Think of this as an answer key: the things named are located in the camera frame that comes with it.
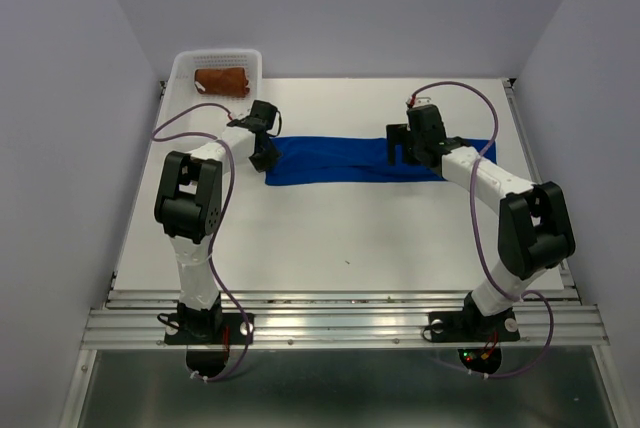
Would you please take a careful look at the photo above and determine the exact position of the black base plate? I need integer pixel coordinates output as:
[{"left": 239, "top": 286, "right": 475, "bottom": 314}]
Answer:
[
  {"left": 421, "top": 309, "right": 520, "bottom": 344},
  {"left": 163, "top": 312, "right": 255, "bottom": 346}
]

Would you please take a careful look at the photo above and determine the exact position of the brown microfiber towel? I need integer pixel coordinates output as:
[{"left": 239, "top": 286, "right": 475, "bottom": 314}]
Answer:
[{"left": 194, "top": 67, "right": 250, "bottom": 98}]

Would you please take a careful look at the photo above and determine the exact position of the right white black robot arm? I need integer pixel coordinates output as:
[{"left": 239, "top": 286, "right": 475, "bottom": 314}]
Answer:
[{"left": 386, "top": 105, "right": 575, "bottom": 343}]

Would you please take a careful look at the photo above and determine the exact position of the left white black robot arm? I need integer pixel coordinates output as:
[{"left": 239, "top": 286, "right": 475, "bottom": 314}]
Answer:
[{"left": 152, "top": 101, "right": 282, "bottom": 345}]

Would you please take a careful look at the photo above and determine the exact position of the white perforated plastic basket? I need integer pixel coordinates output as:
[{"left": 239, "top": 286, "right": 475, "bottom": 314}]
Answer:
[{"left": 158, "top": 48, "right": 263, "bottom": 137}]

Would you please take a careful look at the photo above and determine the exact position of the aluminium rail frame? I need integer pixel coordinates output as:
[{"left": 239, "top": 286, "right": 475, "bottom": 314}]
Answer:
[{"left": 62, "top": 80, "right": 624, "bottom": 427}]

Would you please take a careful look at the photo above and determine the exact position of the blue microfiber towel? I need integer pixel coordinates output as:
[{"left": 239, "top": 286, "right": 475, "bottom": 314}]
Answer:
[{"left": 263, "top": 135, "right": 500, "bottom": 188}]

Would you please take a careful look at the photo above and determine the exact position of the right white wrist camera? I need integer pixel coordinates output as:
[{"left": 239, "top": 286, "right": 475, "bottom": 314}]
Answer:
[{"left": 406, "top": 96, "right": 432, "bottom": 109}]

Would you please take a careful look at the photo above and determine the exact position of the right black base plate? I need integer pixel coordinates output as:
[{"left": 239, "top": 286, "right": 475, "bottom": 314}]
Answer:
[{"left": 421, "top": 309, "right": 520, "bottom": 344}]

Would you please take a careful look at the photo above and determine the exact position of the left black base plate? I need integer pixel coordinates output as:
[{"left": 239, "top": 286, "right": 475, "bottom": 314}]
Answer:
[{"left": 163, "top": 312, "right": 255, "bottom": 346}]

